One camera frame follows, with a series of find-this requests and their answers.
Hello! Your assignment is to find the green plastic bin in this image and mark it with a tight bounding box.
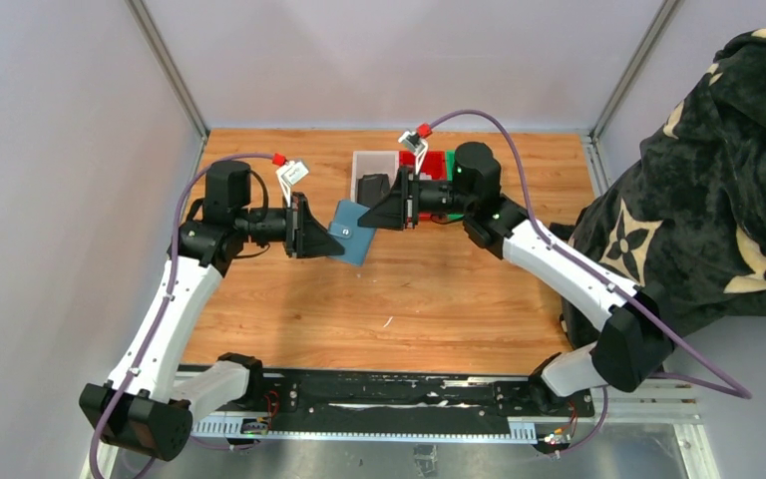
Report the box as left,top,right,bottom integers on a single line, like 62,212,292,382
445,150,455,181

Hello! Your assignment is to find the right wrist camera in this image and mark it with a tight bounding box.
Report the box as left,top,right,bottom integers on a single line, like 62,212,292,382
398,131,429,174

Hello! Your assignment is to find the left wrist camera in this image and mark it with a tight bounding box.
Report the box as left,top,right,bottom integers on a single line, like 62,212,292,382
275,160,309,205

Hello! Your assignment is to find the black wallet in white bin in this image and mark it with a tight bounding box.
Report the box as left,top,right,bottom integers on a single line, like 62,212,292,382
355,173,391,208

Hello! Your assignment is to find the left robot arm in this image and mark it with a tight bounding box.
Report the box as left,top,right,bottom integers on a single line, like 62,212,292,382
79,154,343,461

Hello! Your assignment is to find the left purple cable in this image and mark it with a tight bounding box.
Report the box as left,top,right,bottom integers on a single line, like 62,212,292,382
89,152,288,479

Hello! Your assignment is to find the black floral blanket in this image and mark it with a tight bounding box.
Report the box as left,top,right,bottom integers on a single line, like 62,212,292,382
550,28,766,336

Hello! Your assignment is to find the red plastic bin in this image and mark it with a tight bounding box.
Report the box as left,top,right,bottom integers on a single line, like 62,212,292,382
394,151,453,220

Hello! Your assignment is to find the blue card holder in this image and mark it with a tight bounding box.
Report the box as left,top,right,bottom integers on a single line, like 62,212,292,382
328,199,376,266

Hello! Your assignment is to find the white plastic bin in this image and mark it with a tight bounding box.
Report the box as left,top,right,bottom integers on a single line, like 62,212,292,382
350,151,399,203

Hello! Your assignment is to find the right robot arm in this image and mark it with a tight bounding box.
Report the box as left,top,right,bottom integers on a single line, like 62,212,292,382
358,142,674,407

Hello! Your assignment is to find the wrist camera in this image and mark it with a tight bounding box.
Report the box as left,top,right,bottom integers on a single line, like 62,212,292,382
275,160,309,205
398,131,429,174

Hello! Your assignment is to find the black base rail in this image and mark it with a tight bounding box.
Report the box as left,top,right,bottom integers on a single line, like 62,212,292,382
192,369,595,444

